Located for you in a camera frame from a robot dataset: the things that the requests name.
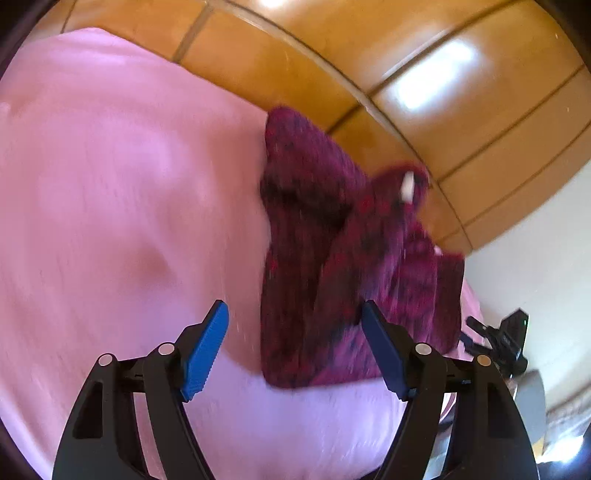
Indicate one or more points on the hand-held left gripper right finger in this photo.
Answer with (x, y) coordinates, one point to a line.
(385, 355)

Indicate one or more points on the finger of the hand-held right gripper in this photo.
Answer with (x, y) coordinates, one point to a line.
(482, 326)
(471, 345)

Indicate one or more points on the maroon floral garment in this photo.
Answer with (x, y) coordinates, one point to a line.
(323, 258)

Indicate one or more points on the wooden wardrobe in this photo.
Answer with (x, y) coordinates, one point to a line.
(415, 69)

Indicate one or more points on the grey rounded object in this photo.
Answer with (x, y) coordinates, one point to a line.
(531, 406)

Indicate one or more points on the pink bedsheet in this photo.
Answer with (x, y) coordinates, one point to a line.
(115, 184)

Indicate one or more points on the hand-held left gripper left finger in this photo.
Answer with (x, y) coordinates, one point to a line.
(205, 350)

